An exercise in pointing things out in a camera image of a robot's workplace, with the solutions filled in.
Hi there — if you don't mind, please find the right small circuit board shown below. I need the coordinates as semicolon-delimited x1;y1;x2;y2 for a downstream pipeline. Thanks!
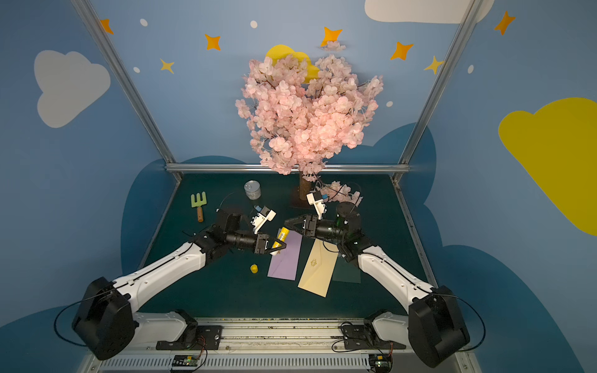
368;354;393;373

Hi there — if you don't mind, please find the pink cherry blossom tree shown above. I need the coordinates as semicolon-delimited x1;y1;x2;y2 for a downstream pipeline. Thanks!
236;42;384;203

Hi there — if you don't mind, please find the cream yellow envelope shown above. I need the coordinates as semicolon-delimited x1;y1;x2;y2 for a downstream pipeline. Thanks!
298;239;339;298

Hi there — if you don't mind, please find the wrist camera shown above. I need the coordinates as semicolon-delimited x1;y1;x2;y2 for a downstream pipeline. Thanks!
306;191;327;220
251;205;276;234

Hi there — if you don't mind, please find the dark green envelope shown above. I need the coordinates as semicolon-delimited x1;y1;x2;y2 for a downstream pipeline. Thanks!
332;256;362;284

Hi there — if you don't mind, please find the fallen pink blossom branch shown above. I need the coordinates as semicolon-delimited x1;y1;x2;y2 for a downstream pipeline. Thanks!
318;181;362;206

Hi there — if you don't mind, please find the purple envelope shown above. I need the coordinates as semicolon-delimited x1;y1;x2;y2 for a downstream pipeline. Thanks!
267;230;303;281

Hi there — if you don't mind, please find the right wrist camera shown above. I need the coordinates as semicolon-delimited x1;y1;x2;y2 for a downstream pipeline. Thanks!
306;191;327;220

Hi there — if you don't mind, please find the aluminium frame post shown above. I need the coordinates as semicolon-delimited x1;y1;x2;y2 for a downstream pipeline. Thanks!
399;0;484;166
71;0;176;163

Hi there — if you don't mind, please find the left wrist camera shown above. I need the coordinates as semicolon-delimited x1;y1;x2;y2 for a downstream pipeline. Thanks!
251;205;276;234

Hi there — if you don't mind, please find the small circuit board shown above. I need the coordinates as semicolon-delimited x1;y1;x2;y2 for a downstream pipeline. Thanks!
171;354;200;371
368;354;393;373

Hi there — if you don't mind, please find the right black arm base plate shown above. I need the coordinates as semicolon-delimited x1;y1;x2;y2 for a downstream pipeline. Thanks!
339;323;407;351

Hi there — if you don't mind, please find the right aluminium frame post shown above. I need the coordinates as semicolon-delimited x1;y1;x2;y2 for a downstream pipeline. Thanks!
399;0;484;166

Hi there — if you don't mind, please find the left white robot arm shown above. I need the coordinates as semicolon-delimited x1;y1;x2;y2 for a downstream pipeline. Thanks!
72;207;286;361

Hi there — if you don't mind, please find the yellow glue stick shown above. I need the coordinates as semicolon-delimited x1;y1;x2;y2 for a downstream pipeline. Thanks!
275;227;289;242

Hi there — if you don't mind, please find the left small circuit board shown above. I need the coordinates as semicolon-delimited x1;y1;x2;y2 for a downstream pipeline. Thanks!
171;354;200;371

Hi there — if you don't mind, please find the green toy garden rake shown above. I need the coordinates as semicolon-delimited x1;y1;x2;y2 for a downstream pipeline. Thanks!
191;191;208;223

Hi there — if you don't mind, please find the silver tin can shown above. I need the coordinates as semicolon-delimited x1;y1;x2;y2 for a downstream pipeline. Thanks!
243;180;261;200

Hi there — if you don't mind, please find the left aluminium frame post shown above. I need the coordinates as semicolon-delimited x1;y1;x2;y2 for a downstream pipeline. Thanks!
71;0;176;163

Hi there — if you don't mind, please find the rear aluminium frame bar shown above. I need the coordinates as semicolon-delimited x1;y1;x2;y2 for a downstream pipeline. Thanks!
165;162;411;176

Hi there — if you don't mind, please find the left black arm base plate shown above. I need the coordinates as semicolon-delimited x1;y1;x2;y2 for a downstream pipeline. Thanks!
155;325;223;351

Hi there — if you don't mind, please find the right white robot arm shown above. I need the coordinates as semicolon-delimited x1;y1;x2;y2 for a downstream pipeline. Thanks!
285;202;470;368

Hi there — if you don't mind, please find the aluminium mounting rail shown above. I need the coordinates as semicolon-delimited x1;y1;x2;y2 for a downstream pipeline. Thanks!
76;318;482;373

